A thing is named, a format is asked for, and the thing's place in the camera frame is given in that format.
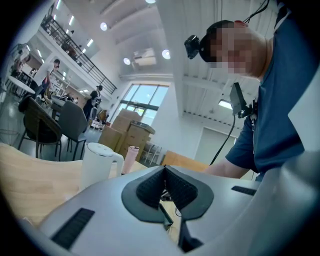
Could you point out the black chest-mounted device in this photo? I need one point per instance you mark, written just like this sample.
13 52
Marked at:
237 98

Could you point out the ceiling air conditioner unit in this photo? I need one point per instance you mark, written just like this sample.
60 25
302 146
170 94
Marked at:
145 58

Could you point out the tall cardboard box stack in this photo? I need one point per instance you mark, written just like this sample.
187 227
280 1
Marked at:
137 141

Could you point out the round ceiling light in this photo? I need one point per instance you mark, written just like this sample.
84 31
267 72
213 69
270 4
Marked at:
103 26
126 61
166 54

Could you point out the person's right forearm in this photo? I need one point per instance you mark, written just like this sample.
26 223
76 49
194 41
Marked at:
225 168

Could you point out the pale cardboard box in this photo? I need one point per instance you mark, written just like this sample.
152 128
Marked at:
126 120

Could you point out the white electric kettle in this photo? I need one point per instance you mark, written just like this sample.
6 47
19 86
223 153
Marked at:
96 165

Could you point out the black balcony railing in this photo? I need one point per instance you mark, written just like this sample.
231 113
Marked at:
82 58

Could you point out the low cardboard box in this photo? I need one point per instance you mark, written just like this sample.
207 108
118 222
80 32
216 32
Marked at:
110 138

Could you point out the black head-mounted camera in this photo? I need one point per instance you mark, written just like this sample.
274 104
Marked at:
192 46

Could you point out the grey upholstered chair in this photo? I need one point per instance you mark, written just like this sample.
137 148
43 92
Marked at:
72 122

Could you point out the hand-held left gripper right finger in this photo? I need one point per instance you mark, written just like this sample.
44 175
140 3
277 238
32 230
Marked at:
225 192

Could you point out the brown wicker chair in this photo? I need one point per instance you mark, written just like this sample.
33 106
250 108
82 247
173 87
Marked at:
41 125

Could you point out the white frame chair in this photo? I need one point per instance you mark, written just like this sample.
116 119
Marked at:
153 152

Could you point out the pink tumbler bottle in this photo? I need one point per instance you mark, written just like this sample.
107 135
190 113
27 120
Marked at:
130 160

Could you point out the person's head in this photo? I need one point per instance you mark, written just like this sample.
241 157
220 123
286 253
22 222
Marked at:
240 50

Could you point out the light wooden board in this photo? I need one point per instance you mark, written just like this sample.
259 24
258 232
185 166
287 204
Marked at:
185 160

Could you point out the round white table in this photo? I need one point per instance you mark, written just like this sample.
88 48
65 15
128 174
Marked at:
21 84

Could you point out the rectangular ceiling light panel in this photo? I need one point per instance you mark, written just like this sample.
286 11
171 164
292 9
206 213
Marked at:
225 104

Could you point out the large glass window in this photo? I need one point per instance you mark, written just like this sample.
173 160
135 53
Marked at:
146 100

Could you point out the person's blue shirt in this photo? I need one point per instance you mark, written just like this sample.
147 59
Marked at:
277 112

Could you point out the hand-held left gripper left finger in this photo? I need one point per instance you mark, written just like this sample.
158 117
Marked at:
100 205

